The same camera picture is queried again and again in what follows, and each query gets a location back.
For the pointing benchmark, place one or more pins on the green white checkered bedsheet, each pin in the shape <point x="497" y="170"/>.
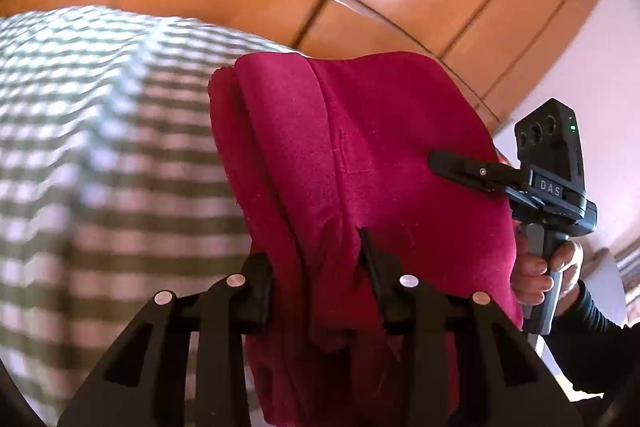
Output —
<point x="111" y="185"/>

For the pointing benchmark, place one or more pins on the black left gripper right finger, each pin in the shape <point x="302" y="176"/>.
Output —
<point x="464" y="362"/>

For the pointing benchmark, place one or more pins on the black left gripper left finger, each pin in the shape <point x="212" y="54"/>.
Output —
<point x="141" y="378"/>

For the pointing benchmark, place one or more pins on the person's right hand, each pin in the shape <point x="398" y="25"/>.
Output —
<point x="532" y="277"/>

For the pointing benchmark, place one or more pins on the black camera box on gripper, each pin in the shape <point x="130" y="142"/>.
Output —
<point x="549" y="138"/>

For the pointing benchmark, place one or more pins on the crimson red long-sleeve garment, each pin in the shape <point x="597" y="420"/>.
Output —
<point x="317" y="150"/>

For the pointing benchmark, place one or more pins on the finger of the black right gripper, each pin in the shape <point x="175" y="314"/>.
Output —
<point x="481" y="175"/>

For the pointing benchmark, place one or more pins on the dark sleeved right forearm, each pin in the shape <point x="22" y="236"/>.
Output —
<point x="594" y="353"/>

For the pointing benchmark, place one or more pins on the white board beside bed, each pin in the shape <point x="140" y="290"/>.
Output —
<point x="602" y="278"/>

